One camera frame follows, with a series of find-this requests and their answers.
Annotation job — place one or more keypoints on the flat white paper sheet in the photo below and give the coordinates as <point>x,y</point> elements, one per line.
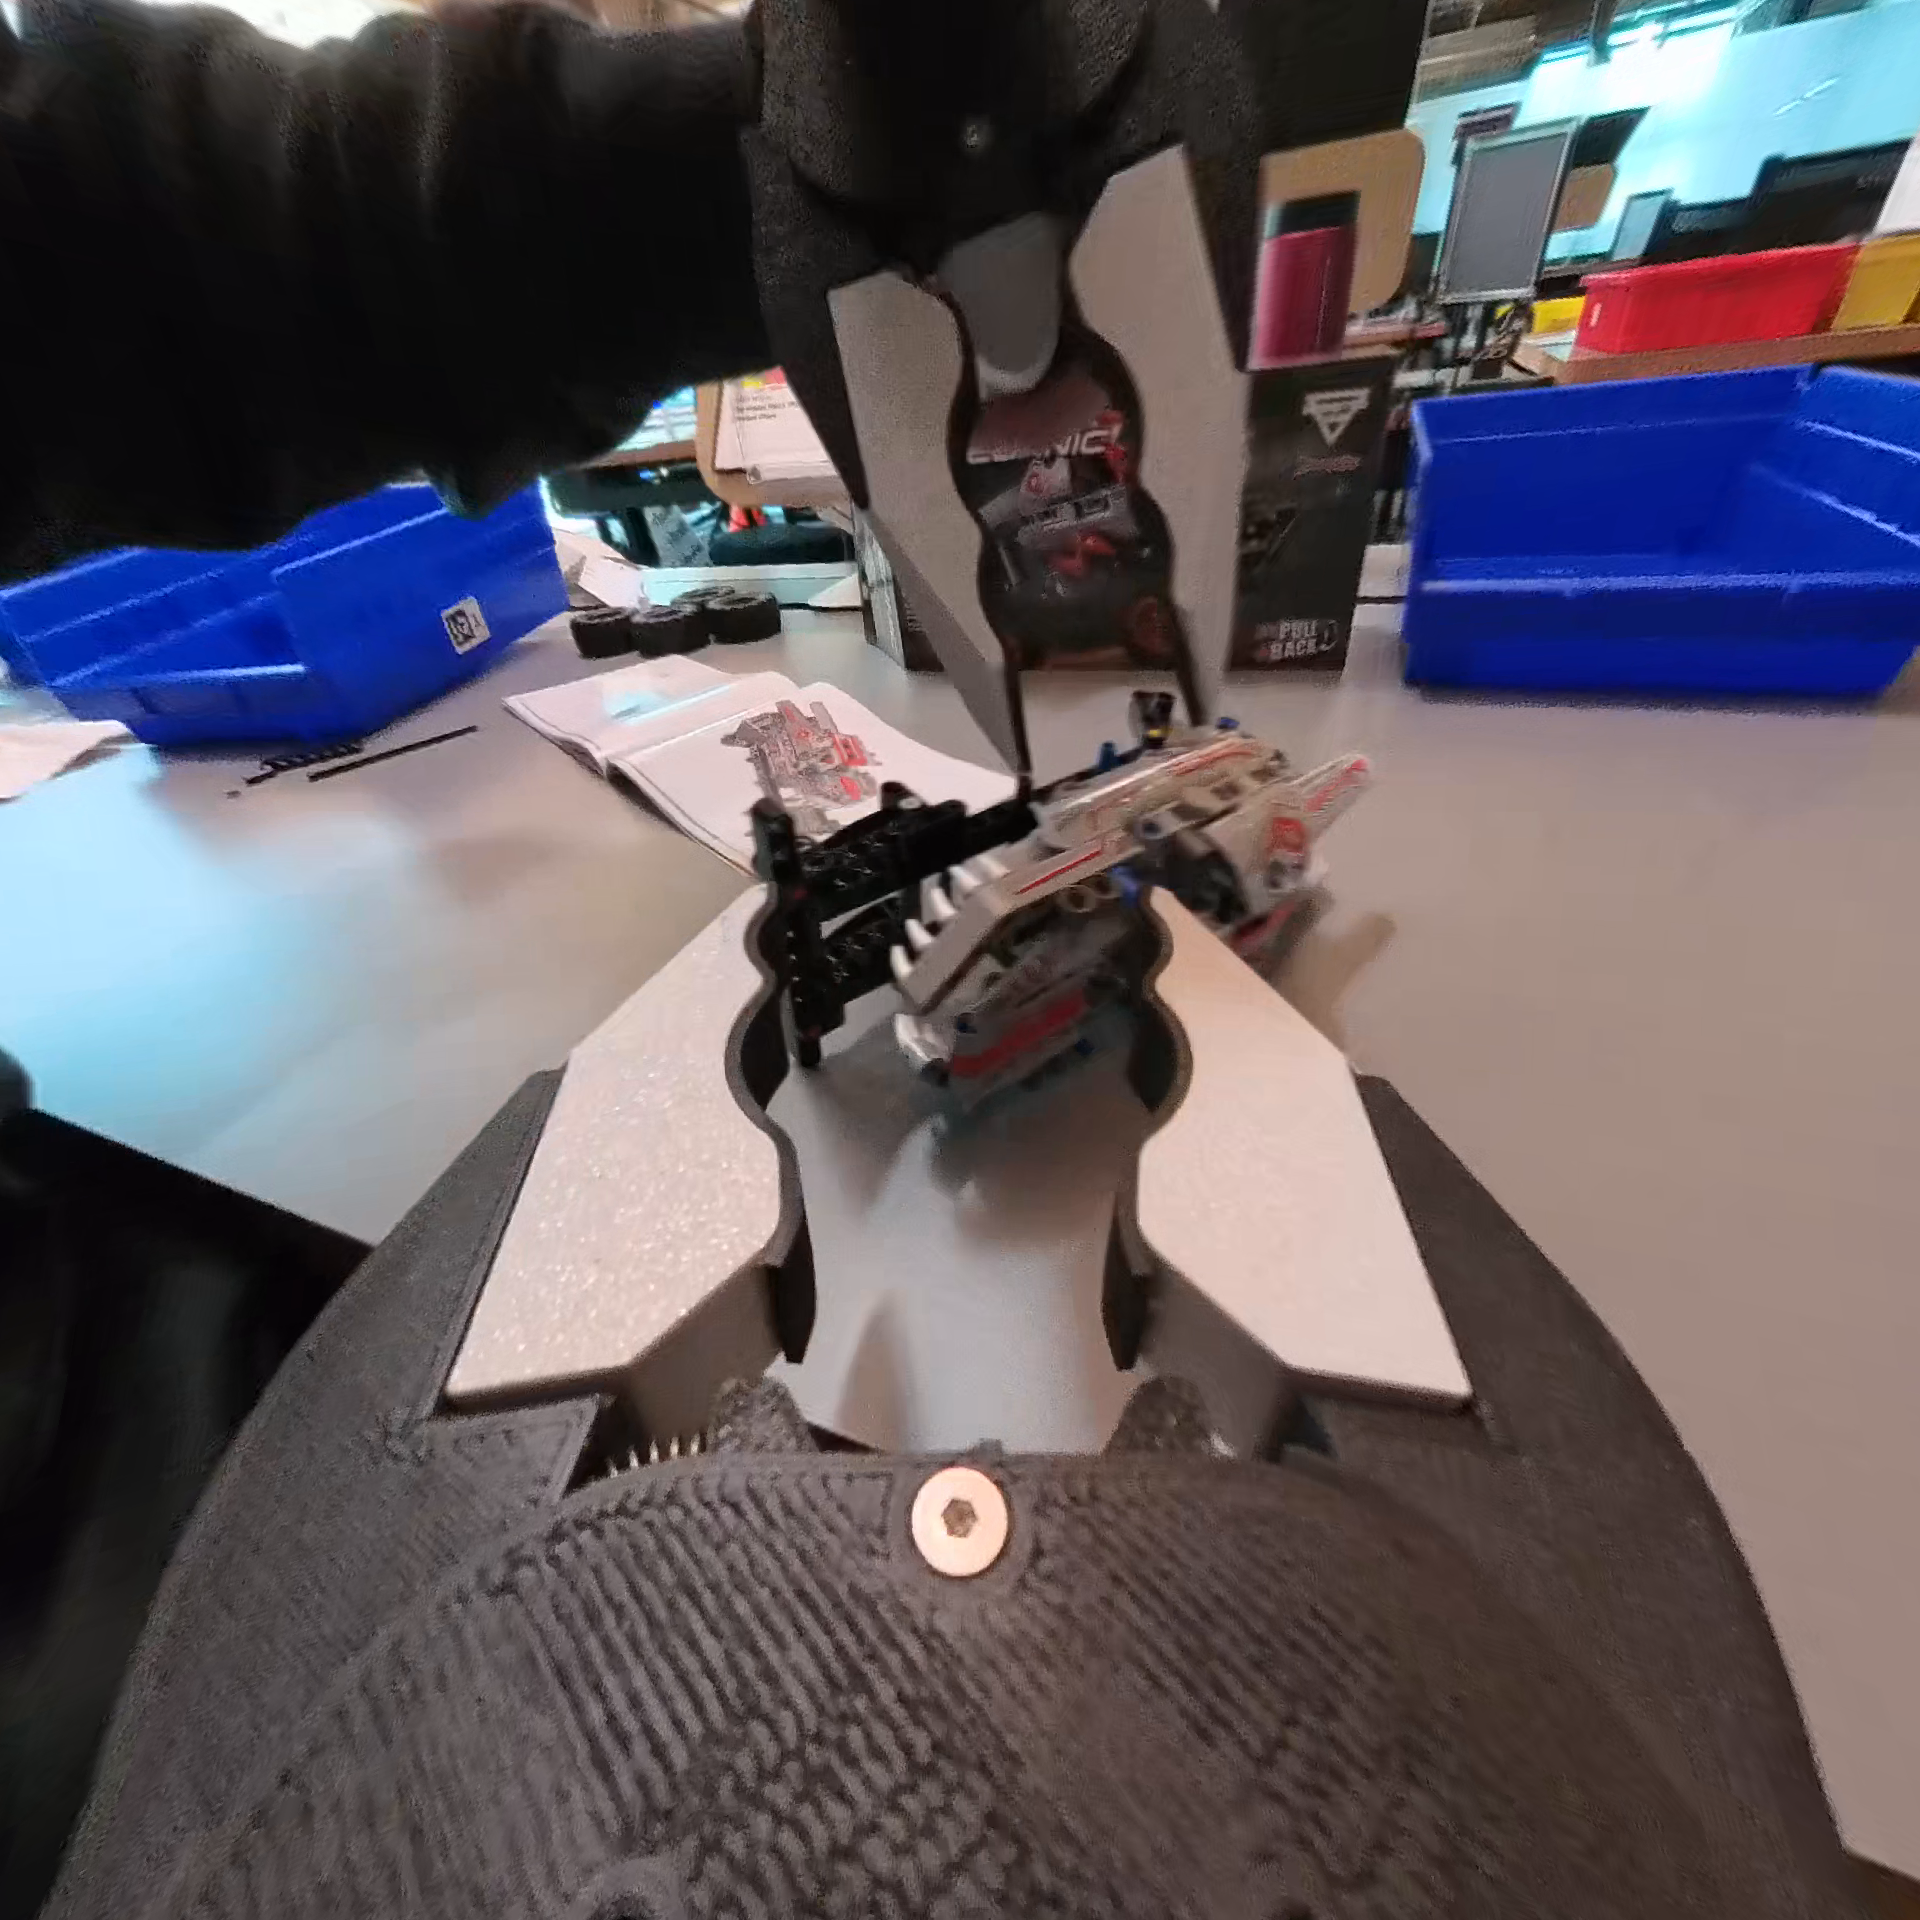
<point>53,756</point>

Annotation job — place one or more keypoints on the red tumbler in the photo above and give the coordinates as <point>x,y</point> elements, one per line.
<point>1301,284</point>

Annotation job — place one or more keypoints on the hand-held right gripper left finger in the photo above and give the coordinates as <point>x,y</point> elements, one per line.
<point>632,1199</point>

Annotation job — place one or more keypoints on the blue plastic bin with tag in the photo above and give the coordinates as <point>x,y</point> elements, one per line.
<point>344,644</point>

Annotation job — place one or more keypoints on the large blue plastic bin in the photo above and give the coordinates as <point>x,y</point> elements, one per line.
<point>1651,569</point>

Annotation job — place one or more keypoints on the long black plastic axle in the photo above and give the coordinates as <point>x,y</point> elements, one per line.
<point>392,751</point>

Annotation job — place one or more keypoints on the black toy truck box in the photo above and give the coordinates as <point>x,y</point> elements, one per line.
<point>1303,494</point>

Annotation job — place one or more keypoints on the brown cardboard piece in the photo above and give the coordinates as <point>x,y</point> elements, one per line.
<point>1389,194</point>

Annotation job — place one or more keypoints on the person's dark clothing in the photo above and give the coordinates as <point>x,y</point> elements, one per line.
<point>119,1351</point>

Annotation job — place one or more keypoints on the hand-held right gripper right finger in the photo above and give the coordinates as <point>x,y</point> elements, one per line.
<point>1290,1199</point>

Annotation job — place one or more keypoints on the grey red toy brick truck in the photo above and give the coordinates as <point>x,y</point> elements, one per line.
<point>1171,841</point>

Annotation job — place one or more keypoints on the grey framed screen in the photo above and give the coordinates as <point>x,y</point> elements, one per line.
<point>1503,211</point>

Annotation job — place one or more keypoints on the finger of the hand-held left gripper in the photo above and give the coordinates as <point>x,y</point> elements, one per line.
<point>900,419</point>
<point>1186,345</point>

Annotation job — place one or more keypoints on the cardboard box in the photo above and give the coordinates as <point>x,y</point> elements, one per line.
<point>766,434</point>

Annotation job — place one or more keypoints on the red plastic bin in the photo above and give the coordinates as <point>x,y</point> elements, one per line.
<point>1709,300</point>

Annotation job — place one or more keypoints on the white crumpled paper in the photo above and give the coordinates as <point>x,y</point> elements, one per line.
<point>600,567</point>

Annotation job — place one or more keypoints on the grey desk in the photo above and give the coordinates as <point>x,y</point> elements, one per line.
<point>1575,974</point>

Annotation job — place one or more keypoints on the plain blue plastic bin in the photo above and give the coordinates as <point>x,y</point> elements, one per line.
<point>119,598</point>

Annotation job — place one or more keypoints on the person's left forearm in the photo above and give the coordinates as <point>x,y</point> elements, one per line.
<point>301,269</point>

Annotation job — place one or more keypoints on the black toothed plastic strip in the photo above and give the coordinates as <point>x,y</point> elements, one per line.
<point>304,763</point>

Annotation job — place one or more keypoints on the yellow plastic bin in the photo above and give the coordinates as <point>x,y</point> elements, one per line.
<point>1882,283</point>

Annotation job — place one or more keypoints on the white instruction booklet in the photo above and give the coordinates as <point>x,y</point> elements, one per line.
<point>675,748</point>

